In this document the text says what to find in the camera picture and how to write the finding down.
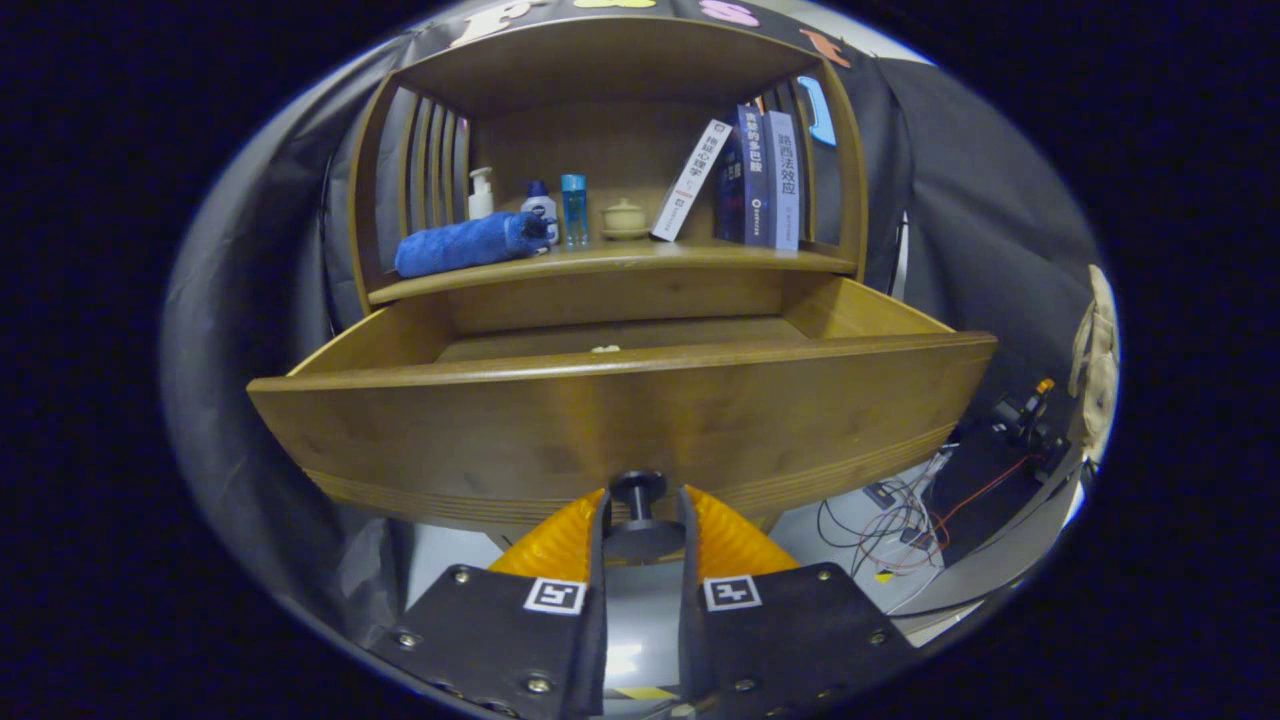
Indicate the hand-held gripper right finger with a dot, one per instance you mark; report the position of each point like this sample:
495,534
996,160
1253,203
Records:
690,640

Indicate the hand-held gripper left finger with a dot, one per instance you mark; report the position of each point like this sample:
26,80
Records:
599,620

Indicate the wooden drawer with black knob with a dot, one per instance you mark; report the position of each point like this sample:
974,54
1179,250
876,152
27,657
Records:
600,430

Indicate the wooden countertop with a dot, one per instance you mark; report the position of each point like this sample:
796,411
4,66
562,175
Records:
650,256

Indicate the wooden cabinet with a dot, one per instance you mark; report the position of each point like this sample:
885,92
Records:
600,70

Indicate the blue folded towel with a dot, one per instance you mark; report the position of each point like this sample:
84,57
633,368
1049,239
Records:
460,245

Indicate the beige lidded teacup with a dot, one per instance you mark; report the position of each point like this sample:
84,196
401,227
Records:
625,218

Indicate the black device with orange tip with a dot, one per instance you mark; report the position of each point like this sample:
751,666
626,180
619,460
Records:
1025,415

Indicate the clear blue bottle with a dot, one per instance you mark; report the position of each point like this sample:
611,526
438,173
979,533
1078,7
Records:
574,212

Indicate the white lotion bottle blue cap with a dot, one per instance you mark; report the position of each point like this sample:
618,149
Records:
540,203

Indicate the white pump bottle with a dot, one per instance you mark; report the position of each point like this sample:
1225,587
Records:
481,200

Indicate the white book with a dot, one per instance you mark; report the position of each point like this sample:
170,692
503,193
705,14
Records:
690,180

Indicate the pale blue book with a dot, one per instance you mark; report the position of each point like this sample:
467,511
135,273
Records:
785,180

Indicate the beige backpack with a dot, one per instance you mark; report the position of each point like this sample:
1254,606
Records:
1095,370

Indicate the black backdrop cloth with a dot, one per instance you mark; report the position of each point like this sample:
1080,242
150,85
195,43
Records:
1000,200

